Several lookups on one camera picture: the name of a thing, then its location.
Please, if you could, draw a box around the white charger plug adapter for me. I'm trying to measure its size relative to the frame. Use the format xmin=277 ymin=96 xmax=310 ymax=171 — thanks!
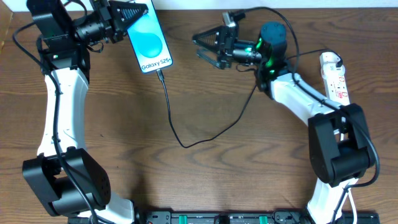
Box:
xmin=321 ymin=63 xmax=346 ymax=80

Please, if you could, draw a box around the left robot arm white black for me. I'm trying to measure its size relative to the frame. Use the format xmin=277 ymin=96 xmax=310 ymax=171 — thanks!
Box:
xmin=22 ymin=0 xmax=149 ymax=223

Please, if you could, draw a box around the white power strip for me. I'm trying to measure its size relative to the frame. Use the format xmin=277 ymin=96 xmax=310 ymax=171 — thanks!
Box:
xmin=320 ymin=52 xmax=350 ymax=106

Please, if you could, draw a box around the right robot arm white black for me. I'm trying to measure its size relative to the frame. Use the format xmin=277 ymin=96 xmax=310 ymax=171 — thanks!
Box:
xmin=192 ymin=22 xmax=380 ymax=223

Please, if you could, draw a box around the blue Galaxy smartphone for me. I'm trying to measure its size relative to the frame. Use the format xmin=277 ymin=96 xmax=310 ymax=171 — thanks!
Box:
xmin=127 ymin=0 xmax=173 ymax=73

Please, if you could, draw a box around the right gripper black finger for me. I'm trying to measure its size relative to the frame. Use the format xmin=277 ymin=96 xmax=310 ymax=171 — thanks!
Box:
xmin=192 ymin=26 xmax=224 ymax=52
xmin=197 ymin=49 xmax=221 ymax=68

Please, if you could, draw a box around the black charger cable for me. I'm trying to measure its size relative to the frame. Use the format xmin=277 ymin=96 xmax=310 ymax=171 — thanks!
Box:
xmin=155 ymin=48 xmax=343 ymax=149

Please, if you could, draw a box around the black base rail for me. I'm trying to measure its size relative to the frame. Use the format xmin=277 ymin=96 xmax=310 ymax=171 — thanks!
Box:
xmin=67 ymin=210 xmax=381 ymax=224

